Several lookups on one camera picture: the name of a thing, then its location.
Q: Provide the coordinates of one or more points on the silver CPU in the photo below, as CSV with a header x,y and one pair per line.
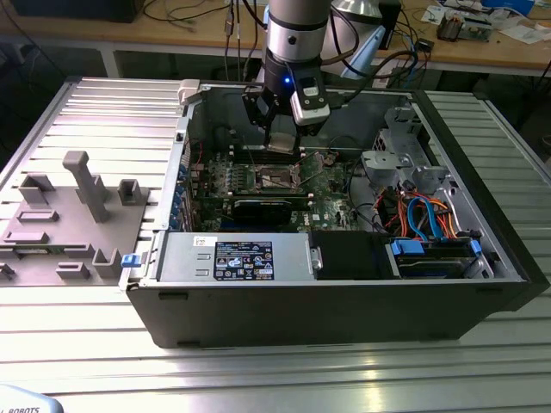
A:
x,y
282,143

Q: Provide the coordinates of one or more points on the brown copper heatsink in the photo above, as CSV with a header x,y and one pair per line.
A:
x,y
450,28

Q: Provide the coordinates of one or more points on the blue case clip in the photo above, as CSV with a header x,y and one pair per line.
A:
x,y
130,261

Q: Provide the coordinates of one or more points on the black power adapter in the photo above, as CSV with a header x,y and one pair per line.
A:
x,y
425,45

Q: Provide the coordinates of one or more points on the metal locking lever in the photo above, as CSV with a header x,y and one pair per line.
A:
x,y
284,182
250,153

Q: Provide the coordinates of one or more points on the grey metal drive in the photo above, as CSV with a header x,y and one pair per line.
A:
x,y
478,30

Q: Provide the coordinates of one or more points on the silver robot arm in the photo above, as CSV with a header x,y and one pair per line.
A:
x,y
297,38

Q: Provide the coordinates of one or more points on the CPU socket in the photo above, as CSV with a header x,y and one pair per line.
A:
x,y
275,180

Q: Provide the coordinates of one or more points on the blue cardboard box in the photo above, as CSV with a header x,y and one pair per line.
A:
x,y
508,5

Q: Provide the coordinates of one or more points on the black desktop box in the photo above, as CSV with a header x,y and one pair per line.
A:
x,y
86,10

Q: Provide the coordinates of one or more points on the grey power supply unit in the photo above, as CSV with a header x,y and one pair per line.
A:
x,y
181,258

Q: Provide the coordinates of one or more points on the wooden workbench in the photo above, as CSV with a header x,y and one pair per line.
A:
x,y
181,36

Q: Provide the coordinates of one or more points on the grey metal drive cage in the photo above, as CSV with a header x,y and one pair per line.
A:
x,y
400,118

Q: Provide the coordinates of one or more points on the black PC case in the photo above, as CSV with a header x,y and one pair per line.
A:
x,y
301,314

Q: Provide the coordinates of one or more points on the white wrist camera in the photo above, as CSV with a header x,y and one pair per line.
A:
x,y
310,112

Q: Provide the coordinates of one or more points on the grey parts rack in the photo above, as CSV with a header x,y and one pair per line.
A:
x,y
64,232

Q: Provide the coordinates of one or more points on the green motherboard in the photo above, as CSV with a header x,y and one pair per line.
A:
x,y
327,202

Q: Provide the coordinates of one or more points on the hard disk in blue carrier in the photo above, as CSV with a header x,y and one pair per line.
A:
x,y
409,248

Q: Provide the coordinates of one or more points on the white paper sheets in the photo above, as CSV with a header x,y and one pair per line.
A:
x,y
525,33

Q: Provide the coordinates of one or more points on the grey case latch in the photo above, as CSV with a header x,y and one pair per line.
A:
x,y
189,90

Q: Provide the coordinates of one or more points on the black graphics card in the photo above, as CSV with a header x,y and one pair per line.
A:
x,y
262,213

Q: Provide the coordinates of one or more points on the black tower box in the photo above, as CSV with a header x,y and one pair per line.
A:
x,y
392,17

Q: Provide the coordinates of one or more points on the black RAM slot bank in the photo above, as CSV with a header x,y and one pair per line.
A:
x,y
215,197
245,157

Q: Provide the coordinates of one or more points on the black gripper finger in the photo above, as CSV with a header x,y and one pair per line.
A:
x,y
305,131
260,107

